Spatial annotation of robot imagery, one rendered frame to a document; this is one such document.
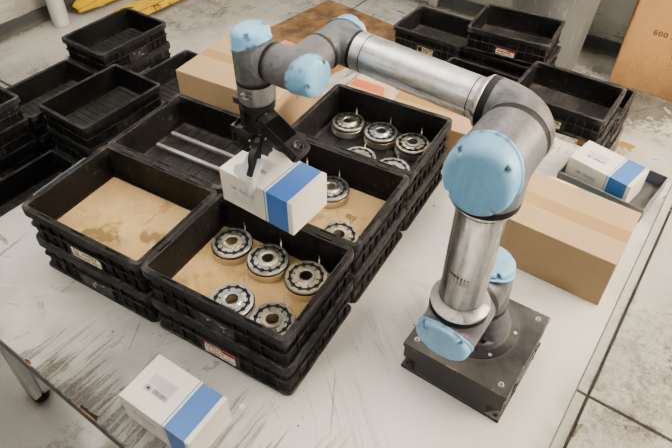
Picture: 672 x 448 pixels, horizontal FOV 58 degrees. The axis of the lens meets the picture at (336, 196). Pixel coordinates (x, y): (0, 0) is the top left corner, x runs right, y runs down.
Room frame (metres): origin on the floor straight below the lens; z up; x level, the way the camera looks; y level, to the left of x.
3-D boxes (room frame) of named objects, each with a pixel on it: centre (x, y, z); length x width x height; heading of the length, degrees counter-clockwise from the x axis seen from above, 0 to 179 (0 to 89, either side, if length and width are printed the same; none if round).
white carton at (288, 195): (1.00, 0.14, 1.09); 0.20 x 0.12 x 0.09; 54
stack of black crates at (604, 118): (2.17, -0.97, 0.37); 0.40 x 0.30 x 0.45; 54
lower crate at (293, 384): (0.94, 0.20, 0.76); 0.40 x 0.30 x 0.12; 60
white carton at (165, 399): (0.67, 0.35, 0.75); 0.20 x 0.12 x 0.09; 57
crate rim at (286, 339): (0.94, 0.20, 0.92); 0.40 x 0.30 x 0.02; 60
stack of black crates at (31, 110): (2.37, 1.29, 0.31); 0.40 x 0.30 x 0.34; 144
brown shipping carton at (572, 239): (1.16, -0.62, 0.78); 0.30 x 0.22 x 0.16; 55
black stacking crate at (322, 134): (1.46, -0.10, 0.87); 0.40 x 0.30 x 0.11; 60
